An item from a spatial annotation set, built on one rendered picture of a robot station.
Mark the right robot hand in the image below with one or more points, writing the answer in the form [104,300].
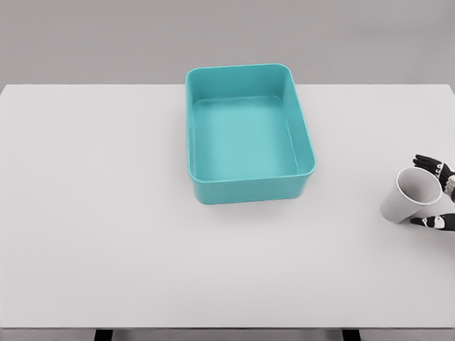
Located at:
[440,170]

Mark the teal plastic basket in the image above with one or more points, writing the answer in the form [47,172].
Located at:
[245,142]

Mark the white paper cup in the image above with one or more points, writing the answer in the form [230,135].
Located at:
[409,199]

